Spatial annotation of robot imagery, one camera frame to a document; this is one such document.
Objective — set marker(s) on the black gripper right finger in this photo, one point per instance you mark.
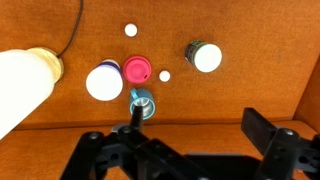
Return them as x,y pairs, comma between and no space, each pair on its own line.
283,150

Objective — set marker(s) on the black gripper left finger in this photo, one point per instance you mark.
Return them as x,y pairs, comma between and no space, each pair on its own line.
133,156

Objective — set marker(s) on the small white ball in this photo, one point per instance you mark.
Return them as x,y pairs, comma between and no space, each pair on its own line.
131,30
164,76

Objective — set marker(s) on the teal green metal cup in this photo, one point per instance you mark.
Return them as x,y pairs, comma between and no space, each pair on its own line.
149,99

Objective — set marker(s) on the white cup purple band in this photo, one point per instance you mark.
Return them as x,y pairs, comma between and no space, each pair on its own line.
104,83

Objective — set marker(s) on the pink round lid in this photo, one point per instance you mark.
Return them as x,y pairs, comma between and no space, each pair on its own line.
136,69

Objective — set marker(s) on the jar with pale green lid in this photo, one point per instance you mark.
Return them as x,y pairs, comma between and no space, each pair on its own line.
208,58

